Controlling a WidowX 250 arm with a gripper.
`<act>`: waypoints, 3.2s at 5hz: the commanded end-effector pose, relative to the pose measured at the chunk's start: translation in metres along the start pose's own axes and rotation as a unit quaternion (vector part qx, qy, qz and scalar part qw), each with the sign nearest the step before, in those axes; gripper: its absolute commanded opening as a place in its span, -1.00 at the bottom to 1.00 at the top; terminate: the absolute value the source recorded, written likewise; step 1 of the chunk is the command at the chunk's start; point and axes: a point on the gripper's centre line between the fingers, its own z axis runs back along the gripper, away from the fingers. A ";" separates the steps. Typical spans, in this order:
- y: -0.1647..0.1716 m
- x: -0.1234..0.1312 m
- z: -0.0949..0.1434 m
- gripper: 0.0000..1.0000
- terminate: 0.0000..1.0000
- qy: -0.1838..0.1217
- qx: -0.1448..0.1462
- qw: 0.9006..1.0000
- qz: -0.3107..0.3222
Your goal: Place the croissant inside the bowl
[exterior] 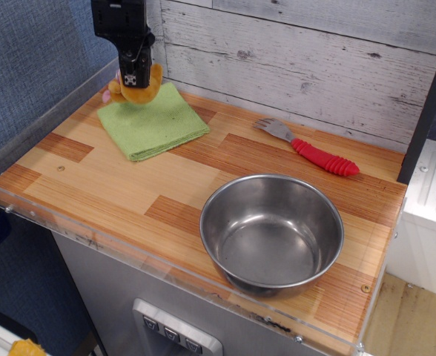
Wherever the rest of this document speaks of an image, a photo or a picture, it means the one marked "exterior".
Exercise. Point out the metal fork with red handle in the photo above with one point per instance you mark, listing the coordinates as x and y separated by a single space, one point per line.
334 164

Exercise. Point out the dark vertical post right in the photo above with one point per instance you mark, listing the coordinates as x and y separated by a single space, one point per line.
419 136

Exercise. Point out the white ribbed box right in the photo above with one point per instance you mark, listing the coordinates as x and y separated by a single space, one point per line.
420 205

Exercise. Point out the stainless steel bowl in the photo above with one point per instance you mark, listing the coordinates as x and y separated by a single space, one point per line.
271 234

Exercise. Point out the grey toy cabinet front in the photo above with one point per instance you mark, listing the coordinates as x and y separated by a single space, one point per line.
108 288

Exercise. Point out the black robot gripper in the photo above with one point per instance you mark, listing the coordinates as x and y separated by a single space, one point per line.
125 25

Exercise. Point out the brown plush croissant toy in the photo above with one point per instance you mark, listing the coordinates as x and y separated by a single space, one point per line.
141 96

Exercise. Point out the green cloth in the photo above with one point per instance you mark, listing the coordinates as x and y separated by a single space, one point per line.
144 131

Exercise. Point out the silver dispenser button panel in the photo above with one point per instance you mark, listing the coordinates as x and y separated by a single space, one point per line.
166 334

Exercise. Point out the yellow object bottom left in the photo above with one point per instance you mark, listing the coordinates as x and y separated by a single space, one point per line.
26 348

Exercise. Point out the clear acrylic guard rail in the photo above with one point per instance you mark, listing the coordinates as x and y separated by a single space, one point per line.
65 173

